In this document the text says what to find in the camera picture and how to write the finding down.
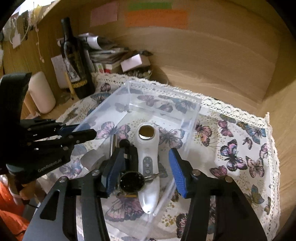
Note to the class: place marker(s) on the rolled white paper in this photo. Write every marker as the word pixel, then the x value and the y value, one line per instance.
pixel 87 41

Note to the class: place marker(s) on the silver metal rod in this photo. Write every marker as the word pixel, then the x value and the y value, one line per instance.
pixel 113 144

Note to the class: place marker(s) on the thin yellow candle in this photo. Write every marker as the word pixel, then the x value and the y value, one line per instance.
pixel 72 91

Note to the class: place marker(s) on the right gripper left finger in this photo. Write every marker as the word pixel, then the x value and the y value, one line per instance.
pixel 55 218

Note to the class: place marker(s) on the white small cardboard box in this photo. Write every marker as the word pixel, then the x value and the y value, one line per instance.
pixel 134 62

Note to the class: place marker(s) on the clear plastic storage box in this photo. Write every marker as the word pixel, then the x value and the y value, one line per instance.
pixel 153 119

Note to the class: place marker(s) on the silver keys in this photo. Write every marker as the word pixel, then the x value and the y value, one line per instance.
pixel 151 177

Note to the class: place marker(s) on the green sticky note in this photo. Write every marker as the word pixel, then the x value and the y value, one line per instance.
pixel 137 6

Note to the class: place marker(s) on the white handheld massager device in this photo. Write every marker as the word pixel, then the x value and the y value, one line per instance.
pixel 147 142

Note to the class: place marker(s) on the black clip microphone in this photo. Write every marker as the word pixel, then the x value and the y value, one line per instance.
pixel 130 155

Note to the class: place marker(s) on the handwritten white note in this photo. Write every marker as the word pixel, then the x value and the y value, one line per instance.
pixel 60 69

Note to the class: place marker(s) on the black round grinder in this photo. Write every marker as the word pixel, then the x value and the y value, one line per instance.
pixel 131 182

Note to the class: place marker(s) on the orange sticky note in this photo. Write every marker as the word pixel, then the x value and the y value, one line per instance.
pixel 167 18

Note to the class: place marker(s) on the stack of papers and books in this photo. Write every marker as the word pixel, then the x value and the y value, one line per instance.
pixel 107 61

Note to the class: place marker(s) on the pink sticky note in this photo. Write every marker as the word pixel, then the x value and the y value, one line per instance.
pixel 104 14

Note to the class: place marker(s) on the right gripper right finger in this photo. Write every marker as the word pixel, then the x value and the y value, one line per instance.
pixel 235 218

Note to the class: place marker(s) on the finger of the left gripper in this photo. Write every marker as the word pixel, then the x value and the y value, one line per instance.
pixel 66 129
pixel 79 137

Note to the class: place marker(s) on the butterfly print lace cloth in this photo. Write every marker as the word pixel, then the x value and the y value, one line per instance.
pixel 216 138

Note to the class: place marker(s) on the person's left hand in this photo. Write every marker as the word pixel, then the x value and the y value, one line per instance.
pixel 19 191

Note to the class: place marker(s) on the white travel plug adapter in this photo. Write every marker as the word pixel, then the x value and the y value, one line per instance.
pixel 92 159

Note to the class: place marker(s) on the dark wine bottle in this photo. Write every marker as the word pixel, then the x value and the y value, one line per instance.
pixel 74 55

